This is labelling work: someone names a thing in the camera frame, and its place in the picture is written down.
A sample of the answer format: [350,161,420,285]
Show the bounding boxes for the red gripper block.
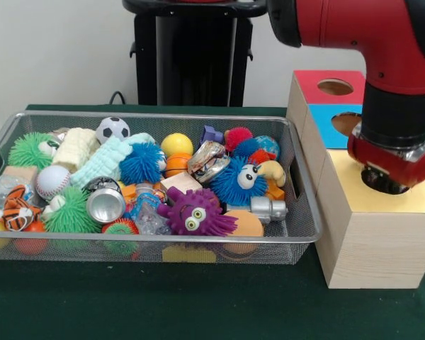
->
[347,132,425,189]

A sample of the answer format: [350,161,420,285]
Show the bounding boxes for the clear mesh bin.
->
[0,110,324,266]

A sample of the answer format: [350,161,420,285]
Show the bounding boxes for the orange tiger plush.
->
[0,186,43,232]

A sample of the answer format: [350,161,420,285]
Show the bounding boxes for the dark green tablecloth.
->
[0,104,425,340]

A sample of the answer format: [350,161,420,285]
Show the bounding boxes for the yellow cheese wedge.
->
[161,244,217,264]

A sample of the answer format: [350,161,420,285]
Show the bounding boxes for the yellow ball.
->
[161,132,194,158]

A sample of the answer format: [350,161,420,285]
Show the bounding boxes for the purple spiky ball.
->
[157,186,239,237]

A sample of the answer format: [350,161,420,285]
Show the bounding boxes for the black and white soccer ball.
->
[96,116,131,142]

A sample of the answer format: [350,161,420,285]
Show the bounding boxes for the green spiky ball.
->
[7,132,57,171]

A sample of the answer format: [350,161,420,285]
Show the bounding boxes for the blue fuzzy monster toy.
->
[210,156,268,208]

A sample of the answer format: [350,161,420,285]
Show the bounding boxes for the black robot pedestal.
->
[123,0,271,107]

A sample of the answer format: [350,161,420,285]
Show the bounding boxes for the cream knit cloth roll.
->
[51,127,101,174]

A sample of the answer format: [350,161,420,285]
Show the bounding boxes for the wooden three-hole box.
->
[286,69,425,290]

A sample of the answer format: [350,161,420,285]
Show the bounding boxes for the mint green knit cloth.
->
[69,133,157,189]

